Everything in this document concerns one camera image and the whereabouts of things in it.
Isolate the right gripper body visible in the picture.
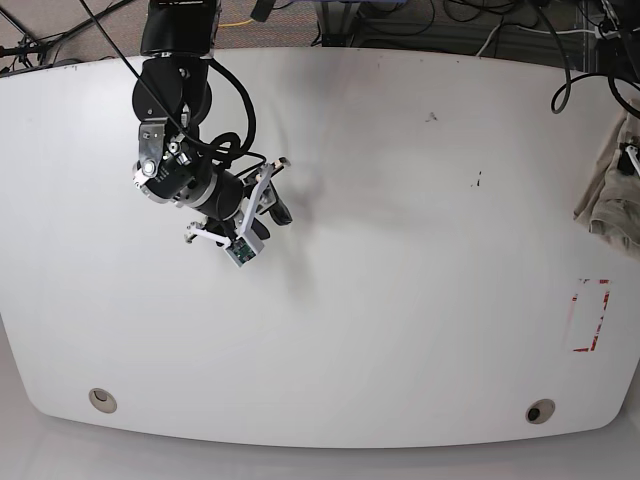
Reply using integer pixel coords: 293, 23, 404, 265
183, 157, 291, 248

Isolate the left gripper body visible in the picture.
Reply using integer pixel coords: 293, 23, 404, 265
619, 143, 640, 176

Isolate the beige T-shirt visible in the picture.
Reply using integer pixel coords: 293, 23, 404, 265
573, 113, 639, 260

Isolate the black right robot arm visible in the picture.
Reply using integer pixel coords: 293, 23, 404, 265
132, 1, 266, 240

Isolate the white power strip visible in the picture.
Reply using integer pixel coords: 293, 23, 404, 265
594, 21, 619, 40

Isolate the red tape rectangle marking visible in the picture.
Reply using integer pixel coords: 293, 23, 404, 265
565, 278, 612, 353

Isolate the black tripod stand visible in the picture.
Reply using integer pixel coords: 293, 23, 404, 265
1, 1, 145, 76

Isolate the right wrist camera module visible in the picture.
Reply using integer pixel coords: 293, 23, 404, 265
225, 235, 264, 267

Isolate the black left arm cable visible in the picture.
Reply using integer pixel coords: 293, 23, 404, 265
534, 0, 640, 116

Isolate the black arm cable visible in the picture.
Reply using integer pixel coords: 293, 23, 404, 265
534, 0, 640, 116
77, 0, 269, 174

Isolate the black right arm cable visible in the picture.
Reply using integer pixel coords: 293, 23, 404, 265
77, 0, 269, 174

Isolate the white cable on floor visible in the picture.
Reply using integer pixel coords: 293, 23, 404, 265
474, 23, 501, 58

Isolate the left table cable grommet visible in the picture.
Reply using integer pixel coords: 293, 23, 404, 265
88, 388, 117, 414

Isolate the table cable grommet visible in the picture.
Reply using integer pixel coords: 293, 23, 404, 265
88, 388, 117, 414
525, 399, 556, 425

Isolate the right table cable grommet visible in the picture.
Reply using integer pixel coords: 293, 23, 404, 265
525, 399, 556, 425

